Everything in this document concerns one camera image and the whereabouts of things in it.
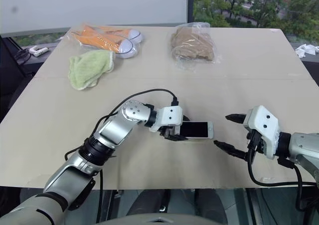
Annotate black window frame post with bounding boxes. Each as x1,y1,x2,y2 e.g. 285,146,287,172
186,0,195,26

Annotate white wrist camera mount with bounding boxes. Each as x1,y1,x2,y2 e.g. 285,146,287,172
149,105,184,133
243,105,284,160

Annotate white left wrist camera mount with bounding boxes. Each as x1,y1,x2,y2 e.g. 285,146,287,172
149,105,184,133

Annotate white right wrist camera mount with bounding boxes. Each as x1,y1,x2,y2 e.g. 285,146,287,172
243,105,284,160

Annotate orange canvas sneaker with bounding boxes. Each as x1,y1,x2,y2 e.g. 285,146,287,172
83,24,144,45
74,32,136,59

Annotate brown folded garment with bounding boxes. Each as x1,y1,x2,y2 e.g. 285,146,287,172
170,26,216,62

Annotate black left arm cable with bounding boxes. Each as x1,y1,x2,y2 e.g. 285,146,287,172
64,88,179,225

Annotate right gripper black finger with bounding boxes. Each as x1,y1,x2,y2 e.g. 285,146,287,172
213,140,250,161
225,113,247,124

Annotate white crumpled tissue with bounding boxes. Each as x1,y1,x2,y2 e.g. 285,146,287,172
295,43,319,59

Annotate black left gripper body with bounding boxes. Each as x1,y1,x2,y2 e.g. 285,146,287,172
158,125,181,140

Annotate grey robot torso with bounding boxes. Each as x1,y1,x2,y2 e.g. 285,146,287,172
98,211,219,225

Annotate white roller blind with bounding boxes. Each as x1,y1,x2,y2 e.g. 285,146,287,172
0,0,189,38

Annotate white remote on sill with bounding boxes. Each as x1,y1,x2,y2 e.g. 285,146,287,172
28,45,49,58

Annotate green terry towel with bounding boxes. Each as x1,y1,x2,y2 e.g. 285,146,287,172
68,49,116,91

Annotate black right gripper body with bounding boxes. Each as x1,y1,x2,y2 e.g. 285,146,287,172
245,128,266,161

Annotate white smartphone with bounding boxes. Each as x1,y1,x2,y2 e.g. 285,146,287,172
178,121,215,140

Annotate clear plastic sneaker bag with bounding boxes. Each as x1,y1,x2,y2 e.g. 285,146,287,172
59,22,144,60

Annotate black power cable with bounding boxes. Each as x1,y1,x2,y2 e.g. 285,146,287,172
13,47,32,65

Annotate clear plastic garment bag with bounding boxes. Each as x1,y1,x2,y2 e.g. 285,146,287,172
169,22,222,71

